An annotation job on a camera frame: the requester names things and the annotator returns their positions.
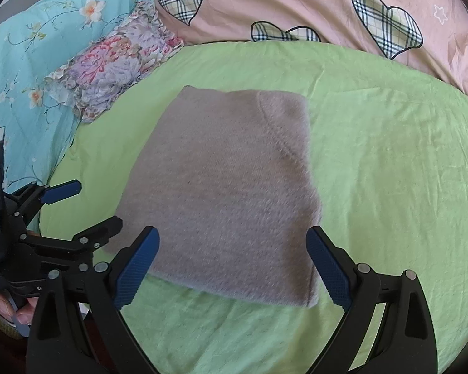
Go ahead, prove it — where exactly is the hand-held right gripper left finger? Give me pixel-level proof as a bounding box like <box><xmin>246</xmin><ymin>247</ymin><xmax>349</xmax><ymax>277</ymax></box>
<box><xmin>25</xmin><ymin>226</ymin><xmax>160</xmax><ymax>374</ymax></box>

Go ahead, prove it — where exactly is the green bed sheet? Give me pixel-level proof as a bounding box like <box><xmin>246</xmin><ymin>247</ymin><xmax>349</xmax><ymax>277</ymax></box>
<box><xmin>25</xmin><ymin>41</ymin><xmax>468</xmax><ymax>374</ymax></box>

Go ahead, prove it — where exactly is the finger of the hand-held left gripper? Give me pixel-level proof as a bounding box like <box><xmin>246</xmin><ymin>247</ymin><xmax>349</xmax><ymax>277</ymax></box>
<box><xmin>23</xmin><ymin>215</ymin><xmax>123</xmax><ymax>258</ymax></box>
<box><xmin>2</xmin><ymin>179</ymin><xmax>82</xmax><ymax>234</ymax></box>

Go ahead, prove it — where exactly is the person's left hand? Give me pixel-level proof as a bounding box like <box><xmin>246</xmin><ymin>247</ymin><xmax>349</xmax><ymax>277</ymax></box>
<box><xmin>0</xmin><ymin>293</ymin><xmax>40</xmax><ymax>330</ymax></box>

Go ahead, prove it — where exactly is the teal floral quilt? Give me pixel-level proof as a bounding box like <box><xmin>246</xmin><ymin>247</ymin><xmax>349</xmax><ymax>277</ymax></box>
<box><xmin>0</xmin><ymin>0</ymin><xmax>168</xmax><ymax>238</ymax></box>

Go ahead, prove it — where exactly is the pink quilt with plaid hearts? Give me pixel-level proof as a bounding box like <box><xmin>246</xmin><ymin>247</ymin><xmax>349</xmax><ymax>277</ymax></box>
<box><xmin>152</xmin><ymin>0</ymin><xmax>468</xmax><ymax>106</ymax></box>

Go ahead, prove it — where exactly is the grey fuzzy sweater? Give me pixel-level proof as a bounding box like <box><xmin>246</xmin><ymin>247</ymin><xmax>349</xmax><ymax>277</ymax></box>
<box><xmin>101</xmin><ymin>85</ymin><xmax>324</xmax><ymax>308</ymax></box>

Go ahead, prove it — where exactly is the floral ruffled pillow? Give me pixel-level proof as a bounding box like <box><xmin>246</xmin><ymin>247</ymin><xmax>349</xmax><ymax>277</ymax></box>
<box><xmin>43</xmin><ymin>0</ymin><xmax>185</xmax><ymax>124</ymax></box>

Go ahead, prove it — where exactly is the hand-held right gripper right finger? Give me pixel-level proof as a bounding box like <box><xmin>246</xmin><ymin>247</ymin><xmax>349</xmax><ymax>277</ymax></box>
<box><xmin>305</xmin><ymin>225</ymin><xmax>438</xmax><ymax>374</ymax></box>

